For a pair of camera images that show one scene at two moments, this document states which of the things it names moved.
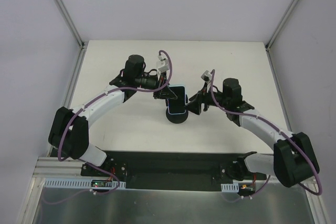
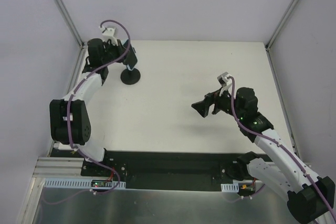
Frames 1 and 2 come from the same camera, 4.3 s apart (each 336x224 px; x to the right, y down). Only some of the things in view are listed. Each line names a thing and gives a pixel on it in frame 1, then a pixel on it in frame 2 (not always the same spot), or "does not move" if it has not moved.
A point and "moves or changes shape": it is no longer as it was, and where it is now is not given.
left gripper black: [159, 89] → [127, 53]
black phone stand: [176, 118] moves or changes shape
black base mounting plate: [172, 170] does not move
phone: [177, 105] moves or changes shape
